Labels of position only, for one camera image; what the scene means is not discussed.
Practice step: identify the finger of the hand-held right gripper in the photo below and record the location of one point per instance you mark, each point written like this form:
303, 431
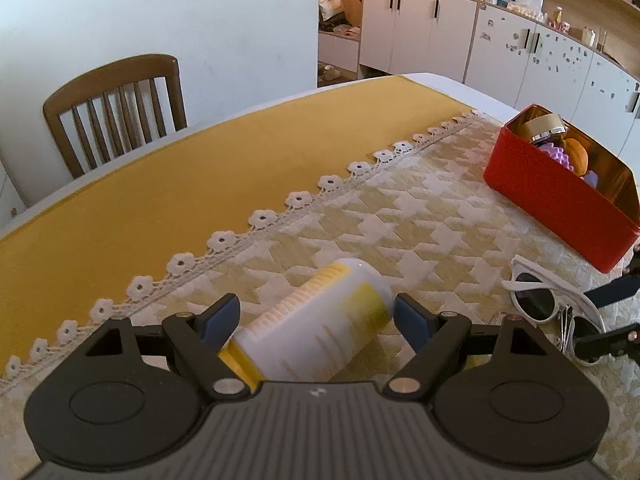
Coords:
607, 342
617, 292

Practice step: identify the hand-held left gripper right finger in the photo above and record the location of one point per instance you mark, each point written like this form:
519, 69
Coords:
412, 322

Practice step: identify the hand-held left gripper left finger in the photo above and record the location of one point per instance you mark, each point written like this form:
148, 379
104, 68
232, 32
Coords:
220, 322

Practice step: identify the white sunglasses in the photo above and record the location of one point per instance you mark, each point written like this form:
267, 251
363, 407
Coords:
537, 302

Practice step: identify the white and yellow bottle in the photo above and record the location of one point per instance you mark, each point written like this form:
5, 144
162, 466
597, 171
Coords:
320, 330

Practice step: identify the red tin box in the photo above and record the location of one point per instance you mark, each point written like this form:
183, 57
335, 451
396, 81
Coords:
550, 200

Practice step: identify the lavender block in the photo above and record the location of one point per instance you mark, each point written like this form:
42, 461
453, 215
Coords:
591, 178

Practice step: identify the orange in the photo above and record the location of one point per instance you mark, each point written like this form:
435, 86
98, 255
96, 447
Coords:
576, 156

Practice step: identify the purple spiky ball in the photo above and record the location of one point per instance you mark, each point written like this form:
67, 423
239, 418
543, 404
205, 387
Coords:
556, 157

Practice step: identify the clear tape roll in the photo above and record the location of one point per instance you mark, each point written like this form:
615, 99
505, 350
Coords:
545, 127

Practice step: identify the yellow tablecloth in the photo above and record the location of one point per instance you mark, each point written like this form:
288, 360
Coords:
200, 175

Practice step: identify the shelf cabinet with glass doors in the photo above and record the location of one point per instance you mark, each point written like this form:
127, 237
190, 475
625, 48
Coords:
550, 60

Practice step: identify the white side cabinet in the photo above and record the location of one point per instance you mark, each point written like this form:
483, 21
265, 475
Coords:
10, 195

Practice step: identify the beige slippers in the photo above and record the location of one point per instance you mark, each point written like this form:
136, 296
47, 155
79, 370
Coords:
330, 72

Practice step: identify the wooden chair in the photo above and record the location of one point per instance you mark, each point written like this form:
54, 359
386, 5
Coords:
110, 80

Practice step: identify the white cupboard unit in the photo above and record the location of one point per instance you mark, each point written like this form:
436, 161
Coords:
415, 30

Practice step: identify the white tote bag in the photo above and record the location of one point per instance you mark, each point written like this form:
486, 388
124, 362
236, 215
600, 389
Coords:
331, 6

